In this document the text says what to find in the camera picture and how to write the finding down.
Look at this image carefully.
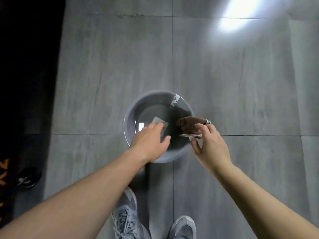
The brown and grey cleaning cloth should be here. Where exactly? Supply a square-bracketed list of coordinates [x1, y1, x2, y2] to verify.
[176, 116, 212, 139]

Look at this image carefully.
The person's left forearm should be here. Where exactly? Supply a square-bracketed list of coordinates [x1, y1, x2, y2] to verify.
[0, 146, 150, 239]

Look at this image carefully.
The person's right grey sneaker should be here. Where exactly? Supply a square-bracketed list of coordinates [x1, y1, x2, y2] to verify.
[168, 215, 197, 239]

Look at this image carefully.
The person's left hand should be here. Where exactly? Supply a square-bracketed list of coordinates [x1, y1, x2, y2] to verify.
[129, 123, 172, 164]

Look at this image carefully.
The grey plastic basin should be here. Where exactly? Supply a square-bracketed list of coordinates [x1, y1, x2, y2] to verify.
[123, 90, 195, 164]

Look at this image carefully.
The person's grey sneaker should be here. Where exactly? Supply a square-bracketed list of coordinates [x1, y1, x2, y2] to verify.
[168, 215, 197, 239]
[111, 188, 152, 239]

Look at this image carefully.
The person's right hand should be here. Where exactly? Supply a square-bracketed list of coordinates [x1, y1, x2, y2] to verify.
[191, 123, 235, 176]

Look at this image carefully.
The person's right forearm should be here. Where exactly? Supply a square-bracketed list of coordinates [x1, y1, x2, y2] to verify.
[213, 164, 319, 239]

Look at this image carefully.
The person's left grey sneaker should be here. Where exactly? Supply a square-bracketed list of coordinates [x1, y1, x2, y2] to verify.
[111, 188, 152, 239]

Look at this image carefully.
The black round object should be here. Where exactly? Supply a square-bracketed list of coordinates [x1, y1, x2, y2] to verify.
[18, 167, 42, 189]

